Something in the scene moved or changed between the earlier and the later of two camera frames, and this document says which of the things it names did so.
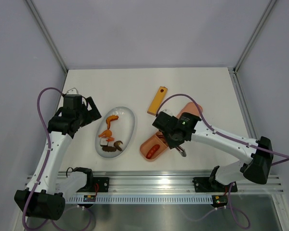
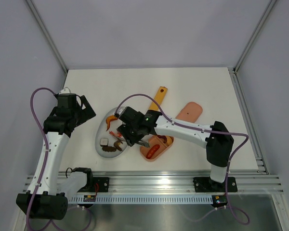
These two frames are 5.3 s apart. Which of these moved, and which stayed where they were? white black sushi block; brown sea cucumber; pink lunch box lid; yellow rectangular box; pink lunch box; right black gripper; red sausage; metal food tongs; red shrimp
Moved: red shrimp; right black gripper; metal food tongs
Stayed: yellow rectangular box; brown sea cucumber; pink lunch box lid; white black sushi block; red sausage; pink lunch box
